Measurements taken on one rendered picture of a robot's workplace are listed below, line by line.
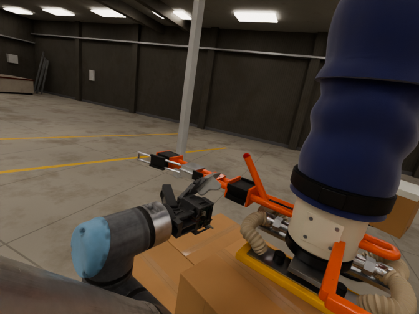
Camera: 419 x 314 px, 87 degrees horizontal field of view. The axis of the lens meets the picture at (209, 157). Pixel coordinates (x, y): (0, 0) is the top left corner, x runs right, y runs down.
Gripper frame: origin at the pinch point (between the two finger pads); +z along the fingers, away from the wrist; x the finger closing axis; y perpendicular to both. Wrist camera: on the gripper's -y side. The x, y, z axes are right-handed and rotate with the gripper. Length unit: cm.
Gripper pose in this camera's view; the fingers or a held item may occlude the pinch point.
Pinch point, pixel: (214, 195)
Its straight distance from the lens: 66.0
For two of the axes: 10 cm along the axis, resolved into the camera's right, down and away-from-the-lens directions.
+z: 6.8, -1.0, 7.3
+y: 7.2, 3.0, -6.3
